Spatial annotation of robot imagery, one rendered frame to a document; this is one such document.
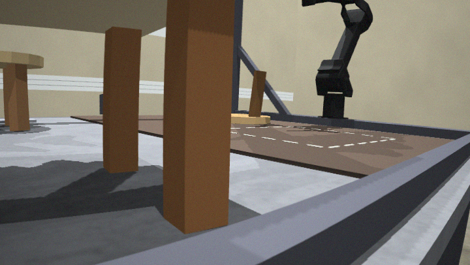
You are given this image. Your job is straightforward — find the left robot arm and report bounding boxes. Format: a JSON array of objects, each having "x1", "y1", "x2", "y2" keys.
[{"x1": 302, "y1": 0, "x2": 373, "y2": 119}]

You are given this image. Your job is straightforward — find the dark grey metal arch frame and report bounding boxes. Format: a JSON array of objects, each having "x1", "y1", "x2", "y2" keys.
[{"x1": 231, "y1": 0, "x2": 292, "y2": 115}]

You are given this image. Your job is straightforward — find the brown rectangular mat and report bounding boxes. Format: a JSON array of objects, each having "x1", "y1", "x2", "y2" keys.
[{"x1": 138, "y1": 115, "x2": 453, "y2": 179}]

